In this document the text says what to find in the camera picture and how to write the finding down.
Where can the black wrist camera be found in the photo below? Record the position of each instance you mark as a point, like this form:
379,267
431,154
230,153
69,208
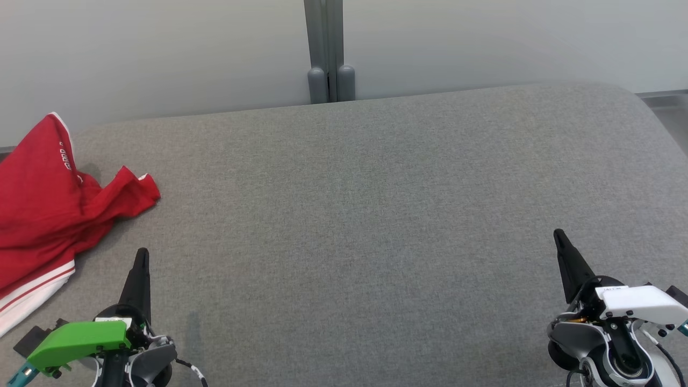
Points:
32,337
678,295

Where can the grey partition post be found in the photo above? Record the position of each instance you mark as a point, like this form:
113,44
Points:
329,48

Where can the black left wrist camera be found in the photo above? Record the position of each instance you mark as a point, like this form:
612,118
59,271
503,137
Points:
32,337

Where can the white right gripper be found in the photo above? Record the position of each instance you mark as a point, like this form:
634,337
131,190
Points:
639,303

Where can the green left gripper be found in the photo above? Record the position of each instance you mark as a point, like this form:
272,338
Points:
75,341

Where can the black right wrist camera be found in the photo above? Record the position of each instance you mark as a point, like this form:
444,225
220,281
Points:
678,295

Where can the red basketball shorts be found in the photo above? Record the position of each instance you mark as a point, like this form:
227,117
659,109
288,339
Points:
32,177

